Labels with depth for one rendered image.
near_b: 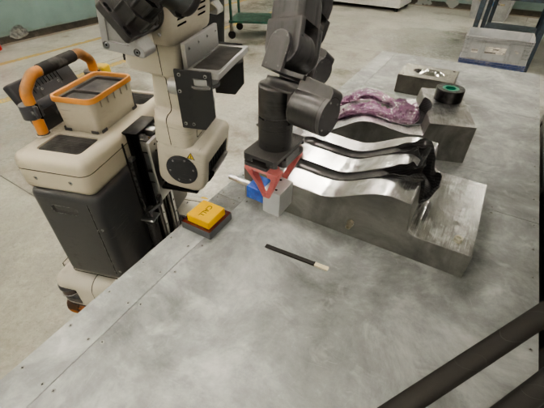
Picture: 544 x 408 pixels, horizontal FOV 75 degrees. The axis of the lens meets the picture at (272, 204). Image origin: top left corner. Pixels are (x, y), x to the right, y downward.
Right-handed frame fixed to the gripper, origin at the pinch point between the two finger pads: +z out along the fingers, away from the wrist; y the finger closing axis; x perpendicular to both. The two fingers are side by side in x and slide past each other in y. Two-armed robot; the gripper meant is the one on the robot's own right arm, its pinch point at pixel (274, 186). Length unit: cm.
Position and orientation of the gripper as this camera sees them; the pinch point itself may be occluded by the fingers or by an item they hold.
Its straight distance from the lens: 66.0
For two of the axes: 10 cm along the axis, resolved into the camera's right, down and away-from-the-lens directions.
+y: 5.2, -5.4, 6.6
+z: -0.2, 7.6, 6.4
